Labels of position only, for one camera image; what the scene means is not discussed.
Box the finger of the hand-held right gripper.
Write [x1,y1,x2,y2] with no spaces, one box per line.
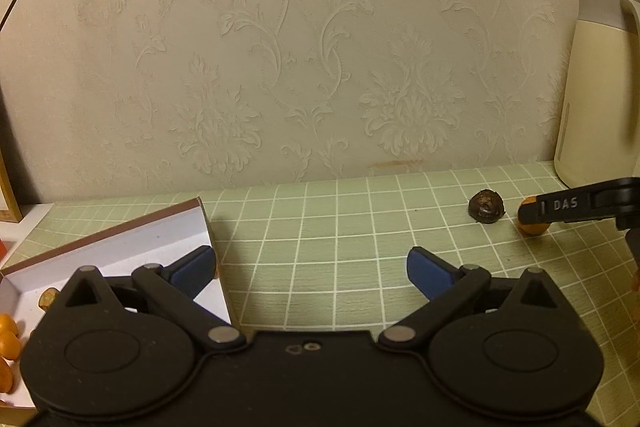
[624,227,640,267]
[517,177,640,231]

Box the large orange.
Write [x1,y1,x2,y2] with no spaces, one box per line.
[0,356,16,394]

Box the wooden picture frame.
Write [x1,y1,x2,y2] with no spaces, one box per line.
[0,151,22,224]

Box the brown cardboard box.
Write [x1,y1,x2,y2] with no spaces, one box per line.
[0,197,233,427]

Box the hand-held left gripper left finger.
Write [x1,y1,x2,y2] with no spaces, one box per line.
[45,246,247,351]

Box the cream thermos jug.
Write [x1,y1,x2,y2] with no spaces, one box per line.
[554,0,640,190]

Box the green checked tablecloth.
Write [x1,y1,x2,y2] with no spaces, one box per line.
[0,162,640,427]

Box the medium orange tangerine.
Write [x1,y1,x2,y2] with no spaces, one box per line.
[517,196,551,237]

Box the round orange tangerine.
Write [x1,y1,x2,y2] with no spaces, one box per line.
[0,331,24,361]

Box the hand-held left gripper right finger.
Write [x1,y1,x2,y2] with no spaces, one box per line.
[378,247,581,351]

